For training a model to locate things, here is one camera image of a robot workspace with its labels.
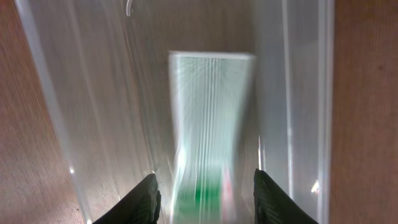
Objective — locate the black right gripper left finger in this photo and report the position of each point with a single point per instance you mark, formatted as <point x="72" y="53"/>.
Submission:
<point x="140" y="206"/>

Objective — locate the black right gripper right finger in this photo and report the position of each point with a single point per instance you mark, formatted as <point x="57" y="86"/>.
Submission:
<point x="273" y="205"/>

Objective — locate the white green medicine box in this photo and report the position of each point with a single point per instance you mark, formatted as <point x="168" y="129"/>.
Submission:
<point x="209" y="91"/>

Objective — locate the clear plastic container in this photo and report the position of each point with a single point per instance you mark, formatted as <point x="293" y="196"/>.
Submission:
<point x="104" y="71"/>

